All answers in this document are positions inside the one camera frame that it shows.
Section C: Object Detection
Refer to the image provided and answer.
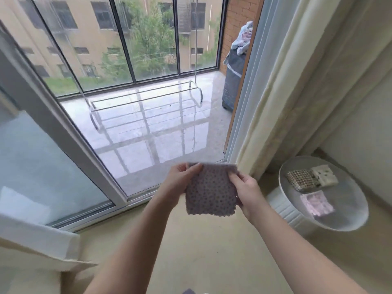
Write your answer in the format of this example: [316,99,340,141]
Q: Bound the person's left hand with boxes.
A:
[156,162,205,209]

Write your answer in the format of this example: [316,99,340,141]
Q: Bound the person's right hand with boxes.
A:
[228,171,271,226]

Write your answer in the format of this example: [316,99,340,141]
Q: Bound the pile of grey cloths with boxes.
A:
[184,161,239,217]

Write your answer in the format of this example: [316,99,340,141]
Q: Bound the brown checked cloth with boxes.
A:
[286,167,321,194]

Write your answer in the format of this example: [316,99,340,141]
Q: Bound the pink floral cloth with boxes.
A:
[299,189,336,218]

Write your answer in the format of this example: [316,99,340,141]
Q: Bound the cream polka dot cloths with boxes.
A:
[310,163,339,188]

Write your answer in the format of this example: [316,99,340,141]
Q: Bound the person's right forearm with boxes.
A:
[250,205,368,294]

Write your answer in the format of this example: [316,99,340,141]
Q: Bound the person's left forearm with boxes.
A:
[85,199,178,294]

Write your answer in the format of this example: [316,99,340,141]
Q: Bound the white round table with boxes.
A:
[266,155,371,237]

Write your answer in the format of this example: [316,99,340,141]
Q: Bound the metal drying rack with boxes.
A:
[85,0,205,132]

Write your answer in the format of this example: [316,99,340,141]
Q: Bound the dark blue tarpaulin cover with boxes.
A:
[221,49,247,113]

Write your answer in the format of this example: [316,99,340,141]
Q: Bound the white bundled curtain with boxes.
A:
[235,0,392,181]

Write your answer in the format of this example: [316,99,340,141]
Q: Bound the white patterned cloth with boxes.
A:
[231,20,254,58]

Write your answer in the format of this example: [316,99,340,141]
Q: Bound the white sliding door frame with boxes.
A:
[0,0,283,234]

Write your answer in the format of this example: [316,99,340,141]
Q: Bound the dark balcony window frame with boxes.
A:
[0,0,229,99]

